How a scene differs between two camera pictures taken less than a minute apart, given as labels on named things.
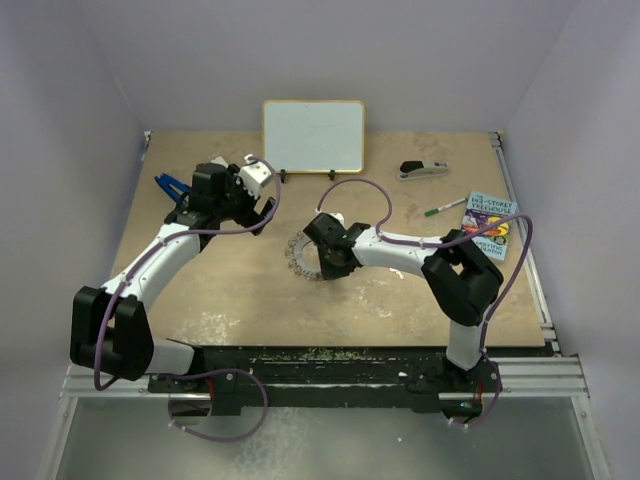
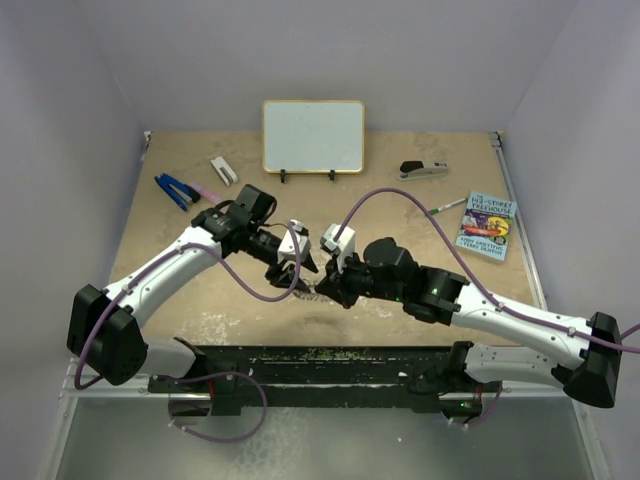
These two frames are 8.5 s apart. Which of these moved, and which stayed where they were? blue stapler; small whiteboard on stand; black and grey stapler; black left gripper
Moved: black left gripper
Stayed: small whiteboard on stand; black and grey stapler; blue stapler
